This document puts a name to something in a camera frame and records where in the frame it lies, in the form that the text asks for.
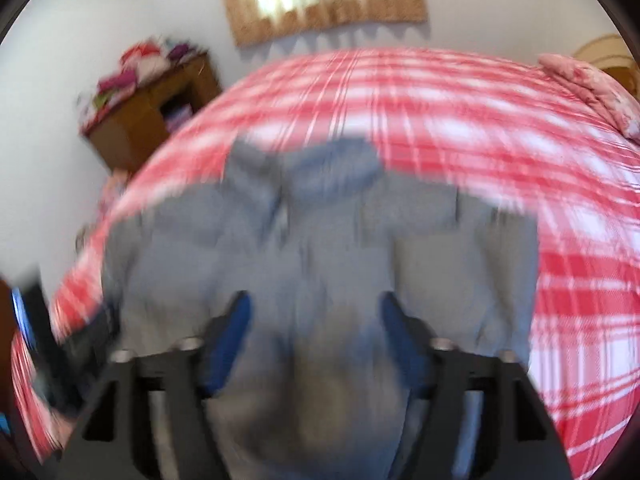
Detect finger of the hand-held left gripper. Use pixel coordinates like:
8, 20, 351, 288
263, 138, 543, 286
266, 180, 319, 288
10, 266, 63, 386

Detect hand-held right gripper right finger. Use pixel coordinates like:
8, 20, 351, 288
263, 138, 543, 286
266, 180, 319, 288
379, 291, 573, 480

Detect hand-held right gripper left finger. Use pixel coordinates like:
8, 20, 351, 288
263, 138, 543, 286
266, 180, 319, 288
55, 290, 253, 480

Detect grey padded jacket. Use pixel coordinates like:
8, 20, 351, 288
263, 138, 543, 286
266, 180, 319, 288
100, 137, 541, 480

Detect pile of colourful clothes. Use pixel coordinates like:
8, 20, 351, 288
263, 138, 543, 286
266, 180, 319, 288
77, 35, 208, 133

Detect wooden cabinet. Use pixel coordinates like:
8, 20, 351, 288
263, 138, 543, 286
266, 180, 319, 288
80, 52, 223, 173

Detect red white plaid blanket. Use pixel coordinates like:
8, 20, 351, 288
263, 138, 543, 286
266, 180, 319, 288
10, 47, 640, 480

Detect golden patterned curtain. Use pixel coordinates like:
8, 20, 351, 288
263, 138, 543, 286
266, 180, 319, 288
212, 0, 430, 48

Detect wooden arched headboard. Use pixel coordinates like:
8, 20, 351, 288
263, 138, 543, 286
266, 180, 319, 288
572, 34, 640, 91

